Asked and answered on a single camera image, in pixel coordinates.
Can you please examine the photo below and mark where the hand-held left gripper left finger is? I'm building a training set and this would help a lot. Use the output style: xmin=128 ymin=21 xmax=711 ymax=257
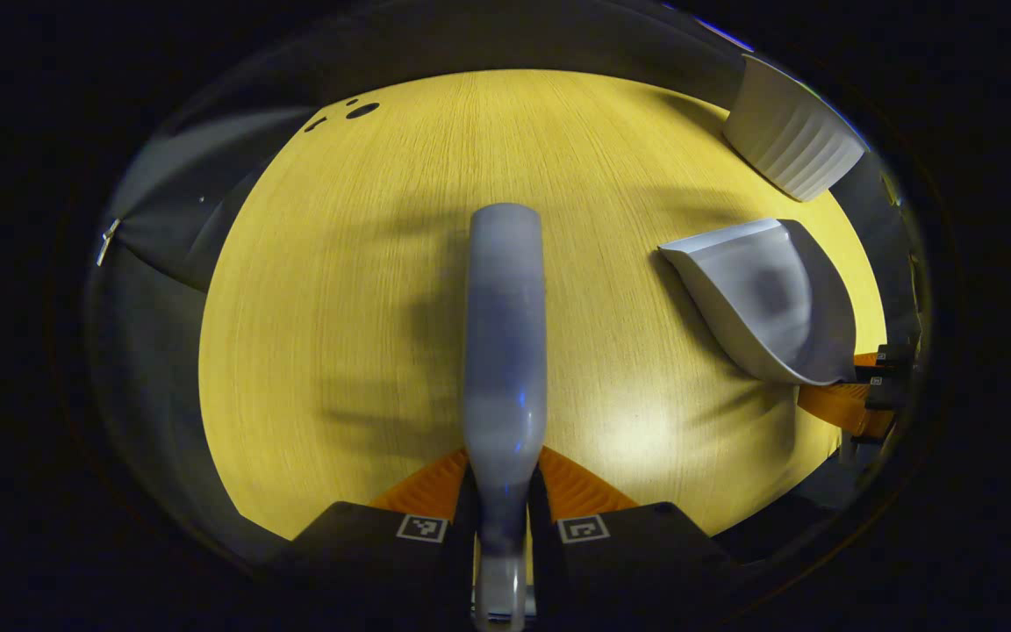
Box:
xmin=284 ymin=449 xmax=477 ymax=629

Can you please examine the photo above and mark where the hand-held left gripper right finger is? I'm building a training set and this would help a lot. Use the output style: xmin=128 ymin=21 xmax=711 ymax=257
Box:
xmin=529 ymin=446 xmax=740 ymax=629

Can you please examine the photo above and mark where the grey dustpan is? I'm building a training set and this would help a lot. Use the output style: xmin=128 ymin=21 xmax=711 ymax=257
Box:
xmin=657 ymin=218 xmax=858 ymax=388

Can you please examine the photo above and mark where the white ribbed garbage bin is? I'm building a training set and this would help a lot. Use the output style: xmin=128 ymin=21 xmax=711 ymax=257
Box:
xmin=722 ymin=54 xmax=867 ymax=204

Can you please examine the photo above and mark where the small grey broom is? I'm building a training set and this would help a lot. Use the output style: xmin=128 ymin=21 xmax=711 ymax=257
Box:
xmin=463 ymin=204 xmax=549 ymax=632

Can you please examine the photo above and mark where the wooden desktop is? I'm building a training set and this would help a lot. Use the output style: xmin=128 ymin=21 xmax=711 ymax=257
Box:
xmin=198 ymin=68 xmax=889 ymax=542

